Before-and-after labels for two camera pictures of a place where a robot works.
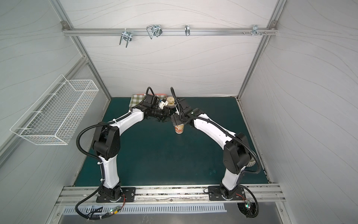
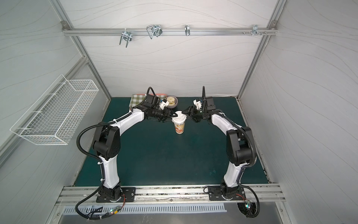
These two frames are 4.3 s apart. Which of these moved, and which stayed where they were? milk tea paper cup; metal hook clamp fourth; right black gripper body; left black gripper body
Moved: right black gripper body
Stayed: metal hook clamp fourth; milk tea paper cup; left black gripper body
